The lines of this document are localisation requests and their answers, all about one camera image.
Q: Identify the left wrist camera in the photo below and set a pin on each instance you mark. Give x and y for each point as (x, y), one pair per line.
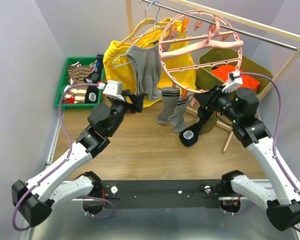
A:
(113, 90)

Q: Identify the pink clothes peg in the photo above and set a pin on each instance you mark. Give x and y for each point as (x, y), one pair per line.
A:
(193, 102)

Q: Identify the metal hanging rail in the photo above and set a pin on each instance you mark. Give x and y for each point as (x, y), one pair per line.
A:
(239, 31)

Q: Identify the wooden clothes hanger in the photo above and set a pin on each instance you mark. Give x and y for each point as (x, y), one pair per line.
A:
(146, 21)

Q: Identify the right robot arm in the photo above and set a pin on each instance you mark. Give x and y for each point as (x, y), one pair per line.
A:
(282, 203)

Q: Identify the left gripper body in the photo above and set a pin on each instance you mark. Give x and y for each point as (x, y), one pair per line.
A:
(128, 107)

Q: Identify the olive green plastic bin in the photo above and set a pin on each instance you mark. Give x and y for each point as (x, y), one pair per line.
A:
(206, 80)

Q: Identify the blue wire hanger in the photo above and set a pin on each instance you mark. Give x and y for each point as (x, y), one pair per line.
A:
(151, 37)

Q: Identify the yellow shorts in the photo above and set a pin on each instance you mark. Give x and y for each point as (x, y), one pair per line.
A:
(119, 67)

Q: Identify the brown striped sock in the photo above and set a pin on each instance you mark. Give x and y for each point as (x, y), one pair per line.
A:
(76, 75)

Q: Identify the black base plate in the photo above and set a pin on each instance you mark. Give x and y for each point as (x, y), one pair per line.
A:
(160, 194)

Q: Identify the pink round clip hanger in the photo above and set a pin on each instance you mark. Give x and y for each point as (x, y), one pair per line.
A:
(170, 46)

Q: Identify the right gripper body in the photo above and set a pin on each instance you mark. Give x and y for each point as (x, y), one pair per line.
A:
(218, 99)

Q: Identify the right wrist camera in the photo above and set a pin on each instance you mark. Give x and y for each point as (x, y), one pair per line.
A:
(234, 81)

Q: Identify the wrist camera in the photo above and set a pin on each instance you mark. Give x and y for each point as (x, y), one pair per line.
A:
(113, 90)
(234, 81)

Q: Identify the grey tank top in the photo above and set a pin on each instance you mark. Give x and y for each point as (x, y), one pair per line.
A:
(147, 68)

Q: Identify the green plastic tray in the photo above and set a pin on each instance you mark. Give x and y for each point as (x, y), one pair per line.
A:
(93, 95)

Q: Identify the orange cloth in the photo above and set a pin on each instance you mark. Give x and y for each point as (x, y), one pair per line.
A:
(222, 72)

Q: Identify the olive striped sock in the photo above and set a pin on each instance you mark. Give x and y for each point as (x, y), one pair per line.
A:
(209, 125)

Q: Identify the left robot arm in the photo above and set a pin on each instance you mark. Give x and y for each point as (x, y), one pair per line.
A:
(37, 197)

